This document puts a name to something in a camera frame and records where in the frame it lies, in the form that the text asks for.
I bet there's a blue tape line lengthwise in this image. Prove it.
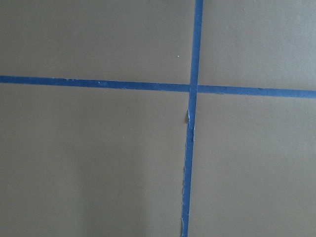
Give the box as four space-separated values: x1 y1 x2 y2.
181 0 204 237

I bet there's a blue tape line crosswise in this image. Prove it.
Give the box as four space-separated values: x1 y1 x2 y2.
0 76 316 99

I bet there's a brown paper table cover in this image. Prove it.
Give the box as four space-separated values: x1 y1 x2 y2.
0 0 316 237

